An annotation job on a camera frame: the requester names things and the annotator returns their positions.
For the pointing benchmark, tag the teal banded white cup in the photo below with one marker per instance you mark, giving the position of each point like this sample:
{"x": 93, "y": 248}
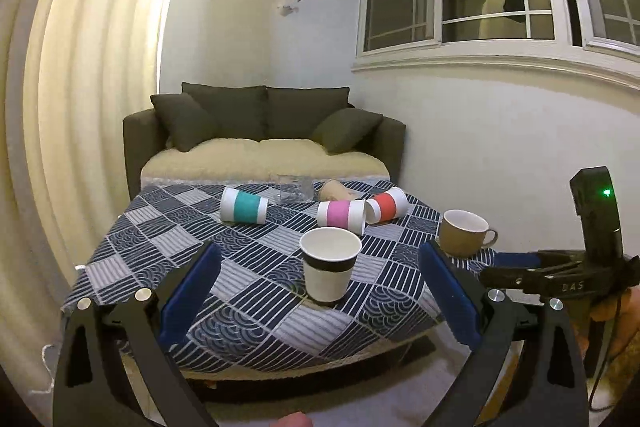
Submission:
{"x": 241, "y": 207}

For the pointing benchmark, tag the right dark throw pillow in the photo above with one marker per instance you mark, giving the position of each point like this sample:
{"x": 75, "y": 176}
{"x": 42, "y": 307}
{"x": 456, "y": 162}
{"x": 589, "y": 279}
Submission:
{"x": 343, "y": 130}

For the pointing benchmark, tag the black banded white paper cup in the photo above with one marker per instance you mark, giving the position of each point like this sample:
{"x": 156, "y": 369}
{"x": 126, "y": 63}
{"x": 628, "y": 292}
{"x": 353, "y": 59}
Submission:
{"x": 329, "y": 256}

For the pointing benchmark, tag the clear glass cup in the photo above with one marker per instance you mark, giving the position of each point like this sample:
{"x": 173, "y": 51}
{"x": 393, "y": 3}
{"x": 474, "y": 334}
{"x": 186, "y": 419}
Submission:
{"x": 294, "y": 189}

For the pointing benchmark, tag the dark green sofa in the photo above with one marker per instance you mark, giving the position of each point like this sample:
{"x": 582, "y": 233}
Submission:
{"x": 258, "y": 113}

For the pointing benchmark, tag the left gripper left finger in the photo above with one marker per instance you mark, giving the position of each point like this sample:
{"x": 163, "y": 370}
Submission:
{"x": 91, "y": 387}

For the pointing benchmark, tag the dark throw pillow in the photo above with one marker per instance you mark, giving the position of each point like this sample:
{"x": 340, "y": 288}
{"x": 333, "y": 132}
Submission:
{"x": 343, "y": 130}
{"x": 186, "y": 121}

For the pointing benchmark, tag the beige paper cup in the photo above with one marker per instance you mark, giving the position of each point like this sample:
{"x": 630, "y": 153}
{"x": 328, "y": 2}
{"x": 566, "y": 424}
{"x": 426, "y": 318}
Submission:
{"x": 335, "y": 191}

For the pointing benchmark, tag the red banded white cup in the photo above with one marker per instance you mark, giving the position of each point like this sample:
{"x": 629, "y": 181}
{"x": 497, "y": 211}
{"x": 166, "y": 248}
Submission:
{"x": 387, "y": 206}

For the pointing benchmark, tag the blue patterned tablecloth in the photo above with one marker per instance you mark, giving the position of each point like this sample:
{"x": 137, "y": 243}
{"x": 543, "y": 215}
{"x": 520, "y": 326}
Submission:
{"x": 257, "y": 320}

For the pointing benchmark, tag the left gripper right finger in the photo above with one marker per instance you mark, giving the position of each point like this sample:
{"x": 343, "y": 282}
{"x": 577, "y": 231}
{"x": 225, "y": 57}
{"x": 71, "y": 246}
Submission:
{"x": 549, "y": 384}

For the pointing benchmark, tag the tan ceramic mug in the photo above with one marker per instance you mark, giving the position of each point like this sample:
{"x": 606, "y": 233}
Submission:
{"x": 463, "y": 233}

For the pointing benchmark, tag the cream sofa seat cover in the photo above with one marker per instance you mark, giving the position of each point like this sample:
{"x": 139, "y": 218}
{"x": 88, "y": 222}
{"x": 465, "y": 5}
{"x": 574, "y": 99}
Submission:
{"x": 242, "y": 160}

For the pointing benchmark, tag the pink banded white cup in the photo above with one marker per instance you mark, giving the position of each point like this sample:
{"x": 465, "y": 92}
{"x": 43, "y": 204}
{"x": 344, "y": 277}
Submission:
{"x": 343, "y": 214}

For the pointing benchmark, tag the left dark throw pillow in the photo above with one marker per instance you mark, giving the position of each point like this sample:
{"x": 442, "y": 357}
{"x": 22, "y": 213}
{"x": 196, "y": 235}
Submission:
{"x": 186, "y": 121}

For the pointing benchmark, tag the cream curtain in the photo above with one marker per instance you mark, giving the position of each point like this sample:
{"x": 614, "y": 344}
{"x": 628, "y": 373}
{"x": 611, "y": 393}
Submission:
{"x": 70, "y": 71}

